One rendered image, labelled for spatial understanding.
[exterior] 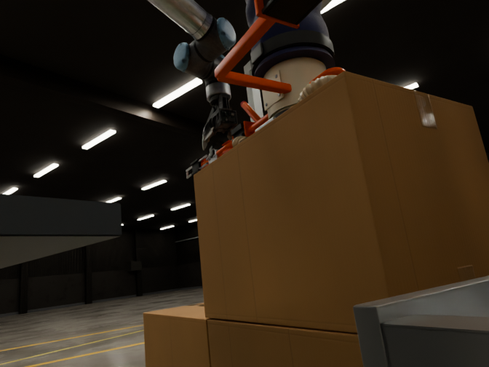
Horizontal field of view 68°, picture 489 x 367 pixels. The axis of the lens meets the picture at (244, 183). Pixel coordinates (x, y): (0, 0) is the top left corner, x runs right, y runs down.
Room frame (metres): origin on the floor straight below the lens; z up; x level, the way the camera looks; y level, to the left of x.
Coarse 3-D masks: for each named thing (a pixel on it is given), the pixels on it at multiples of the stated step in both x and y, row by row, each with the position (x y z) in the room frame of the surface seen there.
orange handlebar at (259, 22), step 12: (264, 24) 0.54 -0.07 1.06; (252, 36) 0.57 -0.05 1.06; (240, 48) 0.61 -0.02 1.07; (228, 60) 0.64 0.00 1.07; (216, 72) 0.69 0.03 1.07; (228, 72) 0.68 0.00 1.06; (324, 72) 0.75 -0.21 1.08; (336, 72) 0.74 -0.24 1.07; (240, 84) 0.74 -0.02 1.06; (252, 84) 0.75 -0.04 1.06; (264, 84) 0.76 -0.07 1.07; (276, 84) 0.78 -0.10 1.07; (288, 84) 0.80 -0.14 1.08; (264, 120) 0.97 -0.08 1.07; (252, 132) 1.04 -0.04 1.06; (228, 144) 1.15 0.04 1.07
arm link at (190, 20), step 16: (160, 0) 0.85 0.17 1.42; (176, 0) 0.87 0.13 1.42; (192, 0) 0.90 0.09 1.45; (176, 16) 0.90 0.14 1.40; (192, 16) 0.91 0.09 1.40; (208, 16) 0.94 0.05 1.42; (192, 32) 0.96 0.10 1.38; (208, 32) 0.96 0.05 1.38; (224, 32) 0.97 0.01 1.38; (208, 48) 1.02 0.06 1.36; (224, 48) 1.02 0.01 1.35
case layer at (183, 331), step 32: (160, 320) 1.33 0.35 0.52; (192, 320) 1.09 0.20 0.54; (224, 320) 0.93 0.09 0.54; (160, 352) 1.35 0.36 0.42; (192, 352) 1.11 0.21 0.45; (224, 352) 0.94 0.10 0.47; (256, 352) 0.82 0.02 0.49; (288, 352) 0.72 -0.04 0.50; (320, 352) 0.65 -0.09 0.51; (352, 352) 0.59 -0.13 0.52
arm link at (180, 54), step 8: (176, 48) 1.08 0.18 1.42; (184, 48) 1.05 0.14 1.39; (192, 48) 1.04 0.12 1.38; (176, 56) 1.09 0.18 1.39; (184, 56) 1.05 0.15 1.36; (192, 56) 1.06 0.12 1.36; (176, 64) 1.09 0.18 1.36; (184, 64) 1.07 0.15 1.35; (192, 64) 1.08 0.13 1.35; (200, 64) 1.08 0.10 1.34; (208, 64) 1.10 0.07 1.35; (192, 72) 1.12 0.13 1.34; (200, 72) 1.13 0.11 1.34; (208, 72) 1.14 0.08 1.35
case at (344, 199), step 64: (320, 128) 0.58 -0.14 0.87; (384, 128) 0.56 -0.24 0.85; (448, 128) 0.66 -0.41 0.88; (256, 192) 0.76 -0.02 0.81; (320, 192) 0.60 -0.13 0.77; (384, 192) 0.54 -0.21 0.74; (448, 192) 0.63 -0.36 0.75; (256, 256) 0.78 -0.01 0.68; (320, 256) 0.62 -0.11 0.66; (384, 256) 0.52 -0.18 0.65; (448, 256) 0.61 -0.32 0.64; (256, 320) 0.80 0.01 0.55; (320, 320) 0.64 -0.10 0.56
